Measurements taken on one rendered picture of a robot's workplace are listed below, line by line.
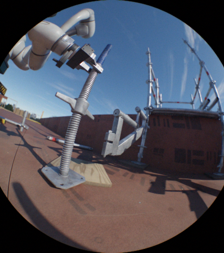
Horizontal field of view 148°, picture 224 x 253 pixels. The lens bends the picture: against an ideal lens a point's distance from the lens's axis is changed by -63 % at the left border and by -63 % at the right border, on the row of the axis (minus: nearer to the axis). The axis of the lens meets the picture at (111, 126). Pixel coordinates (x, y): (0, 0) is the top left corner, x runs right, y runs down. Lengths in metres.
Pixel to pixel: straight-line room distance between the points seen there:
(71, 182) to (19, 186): 0.18
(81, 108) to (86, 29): 0.74
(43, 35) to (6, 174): 0.46
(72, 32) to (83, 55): 0.55
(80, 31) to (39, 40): 0.54
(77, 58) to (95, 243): 0.54
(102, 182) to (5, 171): 0.39
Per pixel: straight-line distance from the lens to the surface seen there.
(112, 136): 0.47
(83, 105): 0.32
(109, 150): 0.47
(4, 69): 0.86
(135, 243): 0.24
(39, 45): 0.41
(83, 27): 0.89
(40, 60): 0.48
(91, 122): 1.92
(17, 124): 1.68
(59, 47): 0.38
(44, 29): 0.40
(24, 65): 0.91
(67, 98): 0.30
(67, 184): 0.32
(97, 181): 0.39
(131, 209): 0.32
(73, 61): 0.42
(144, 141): 1.07
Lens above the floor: 0.20
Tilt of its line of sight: 10 degrees up
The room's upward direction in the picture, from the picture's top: 14 degrees clockwise
